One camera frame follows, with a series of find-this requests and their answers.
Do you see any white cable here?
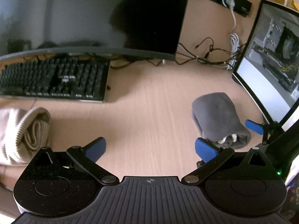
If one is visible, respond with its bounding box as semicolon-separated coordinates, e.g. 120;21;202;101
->
225;0;241;70

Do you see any lit computer monitor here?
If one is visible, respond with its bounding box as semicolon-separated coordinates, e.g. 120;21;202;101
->
232;0;299;133

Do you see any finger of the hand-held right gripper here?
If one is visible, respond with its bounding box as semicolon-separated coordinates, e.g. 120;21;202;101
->
245;119;284;145

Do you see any black keyboard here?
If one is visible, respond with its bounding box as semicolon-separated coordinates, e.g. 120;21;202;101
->
0;56;111;103

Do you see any large black monitor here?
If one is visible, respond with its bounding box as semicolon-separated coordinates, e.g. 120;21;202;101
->
0;0;189;62

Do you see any beige knitted sweater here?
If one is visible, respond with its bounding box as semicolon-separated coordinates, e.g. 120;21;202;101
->
0;107;53;166

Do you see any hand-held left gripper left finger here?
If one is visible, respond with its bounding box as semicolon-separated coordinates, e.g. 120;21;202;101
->
24;137;119;185

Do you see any bundle of black cables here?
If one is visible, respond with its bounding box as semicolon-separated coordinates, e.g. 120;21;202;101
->
175;37;248;67

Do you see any grey garment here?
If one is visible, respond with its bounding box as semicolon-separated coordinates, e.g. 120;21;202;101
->
192;92;251;150

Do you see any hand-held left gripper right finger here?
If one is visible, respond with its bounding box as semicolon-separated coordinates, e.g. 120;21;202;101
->
182;138;275;185

